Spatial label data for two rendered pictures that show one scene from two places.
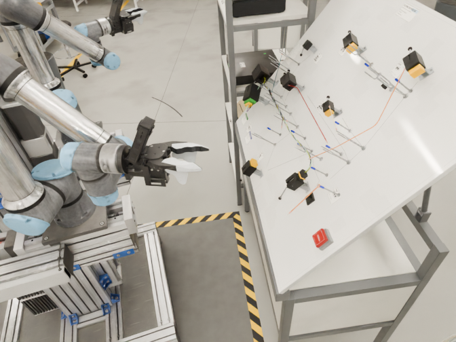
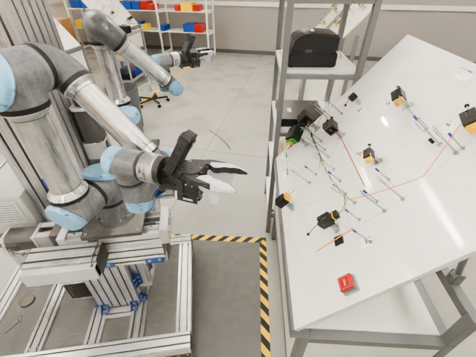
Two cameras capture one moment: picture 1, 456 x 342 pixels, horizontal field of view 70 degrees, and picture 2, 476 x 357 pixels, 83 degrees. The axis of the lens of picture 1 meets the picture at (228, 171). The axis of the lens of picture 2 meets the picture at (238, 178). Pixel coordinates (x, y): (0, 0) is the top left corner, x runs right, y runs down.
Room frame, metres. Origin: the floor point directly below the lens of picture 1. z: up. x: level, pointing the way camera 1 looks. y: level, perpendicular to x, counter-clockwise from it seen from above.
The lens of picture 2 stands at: (0.13, 0.01, 1.95)
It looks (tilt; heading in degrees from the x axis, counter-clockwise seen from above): 38 degrees down; 7
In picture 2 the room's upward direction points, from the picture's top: straight up
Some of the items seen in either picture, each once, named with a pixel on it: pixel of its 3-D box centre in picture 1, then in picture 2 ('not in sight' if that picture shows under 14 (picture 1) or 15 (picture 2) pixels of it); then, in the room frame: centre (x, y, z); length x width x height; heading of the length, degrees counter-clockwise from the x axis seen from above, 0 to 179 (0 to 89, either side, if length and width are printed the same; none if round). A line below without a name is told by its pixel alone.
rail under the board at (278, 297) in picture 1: (255, 189); (285, 222); (1.19, -0.13, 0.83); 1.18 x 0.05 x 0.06; 4
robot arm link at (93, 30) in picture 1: (88, 32); (161, 61); (1.59, 0.59, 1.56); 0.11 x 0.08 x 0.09; 130
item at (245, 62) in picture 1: (253, 66); (298, 112); (2.07, -0.23, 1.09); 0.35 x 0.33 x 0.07; 4
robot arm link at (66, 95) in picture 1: (64, 107); (129, 121); (1.32, 0.71, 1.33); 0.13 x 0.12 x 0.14; 40
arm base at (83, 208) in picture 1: (70, 202); (113, 205); (0.84, 0.58, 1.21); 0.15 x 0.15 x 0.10
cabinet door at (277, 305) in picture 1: (269, 259); (287, 290); (0.91, -0.17, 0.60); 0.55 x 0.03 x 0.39; 4
